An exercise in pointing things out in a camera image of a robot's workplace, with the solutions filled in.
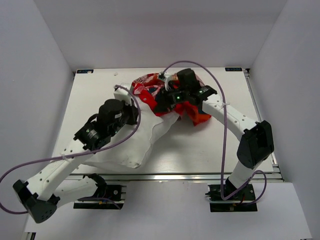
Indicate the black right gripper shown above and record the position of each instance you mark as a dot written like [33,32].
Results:
[163,104]

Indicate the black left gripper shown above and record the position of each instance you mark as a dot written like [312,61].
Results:
[133,111]

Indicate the red patterned pillowcase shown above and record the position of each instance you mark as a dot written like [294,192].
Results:
[148,87]

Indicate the white pillow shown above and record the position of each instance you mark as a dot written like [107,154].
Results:
[135,151]

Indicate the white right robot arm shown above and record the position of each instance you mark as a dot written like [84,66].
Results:
[256,142]

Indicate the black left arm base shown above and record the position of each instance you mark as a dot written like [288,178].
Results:
[112,199]

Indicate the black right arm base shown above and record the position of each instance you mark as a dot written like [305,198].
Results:
[241,202]

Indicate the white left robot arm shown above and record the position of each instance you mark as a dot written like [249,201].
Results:
[42,194]

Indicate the blue left table label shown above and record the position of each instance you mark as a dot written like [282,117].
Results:
[84,71]

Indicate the blue table label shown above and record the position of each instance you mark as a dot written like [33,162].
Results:
[233,69]
[84,71]

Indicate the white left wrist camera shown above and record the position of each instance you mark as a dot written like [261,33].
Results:
[122,93]

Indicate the aluminium table edge rail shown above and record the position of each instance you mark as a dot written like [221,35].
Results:
[166,177]

